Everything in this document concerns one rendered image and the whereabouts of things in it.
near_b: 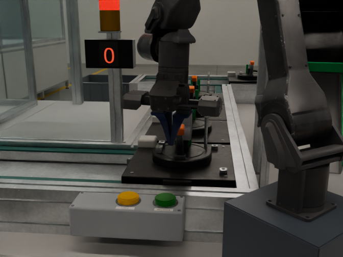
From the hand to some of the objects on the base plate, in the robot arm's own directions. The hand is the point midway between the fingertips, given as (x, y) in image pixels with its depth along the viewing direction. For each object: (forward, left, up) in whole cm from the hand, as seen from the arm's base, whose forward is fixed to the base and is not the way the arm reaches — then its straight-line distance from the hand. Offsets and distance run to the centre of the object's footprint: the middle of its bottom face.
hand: (171, 128), depth 78 cm
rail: (-20, +17, -22) cm, 35 cm away
